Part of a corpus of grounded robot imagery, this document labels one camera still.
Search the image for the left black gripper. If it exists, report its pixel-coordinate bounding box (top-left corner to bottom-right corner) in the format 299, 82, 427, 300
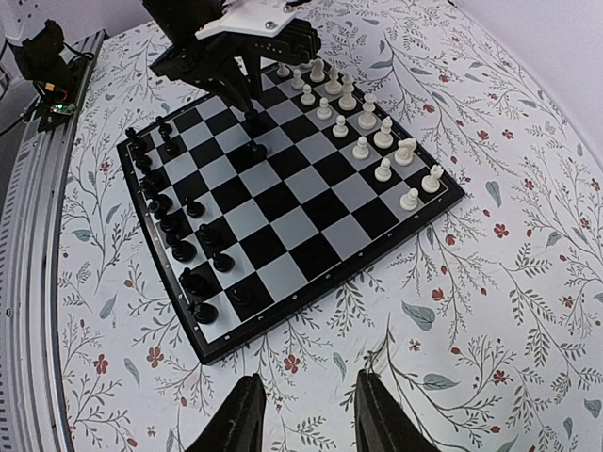
142, 1, 321, 120

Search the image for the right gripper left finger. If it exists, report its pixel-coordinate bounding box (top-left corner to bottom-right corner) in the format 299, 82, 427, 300
186, 374, 266, 452

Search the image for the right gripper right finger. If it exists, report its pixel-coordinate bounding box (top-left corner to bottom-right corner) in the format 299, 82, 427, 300
354, 370, 437, 452

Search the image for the black chess pawn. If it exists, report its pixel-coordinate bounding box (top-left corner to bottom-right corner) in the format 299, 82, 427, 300
248, 141, 268, 162
231, 285, 253, 306
185, 198, 205, 218

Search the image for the black chess rook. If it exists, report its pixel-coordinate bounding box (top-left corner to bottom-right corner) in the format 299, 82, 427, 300
187, 302, 219, 325

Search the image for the black and grey chessboard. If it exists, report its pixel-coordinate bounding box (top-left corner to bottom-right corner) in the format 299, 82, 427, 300
117, 64, 464, 364

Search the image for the black chess piece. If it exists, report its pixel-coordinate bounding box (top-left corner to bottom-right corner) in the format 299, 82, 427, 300
148, 194, 173, 218

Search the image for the row of white chess pieces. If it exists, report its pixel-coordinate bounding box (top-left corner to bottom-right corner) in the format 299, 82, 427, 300
263, 65, 452, 219

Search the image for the floral patterned table mat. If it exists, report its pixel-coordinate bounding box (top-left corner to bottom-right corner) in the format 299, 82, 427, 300
57, 1, 602, 451

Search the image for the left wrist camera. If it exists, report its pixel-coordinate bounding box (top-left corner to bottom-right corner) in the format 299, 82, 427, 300
195, 1, 321, 65

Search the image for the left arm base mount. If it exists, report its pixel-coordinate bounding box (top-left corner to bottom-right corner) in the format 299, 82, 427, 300
8, 20, 94, 132

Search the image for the front aluminium rail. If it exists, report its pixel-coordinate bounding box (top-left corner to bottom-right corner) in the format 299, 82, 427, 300
0, 27, 107, 452

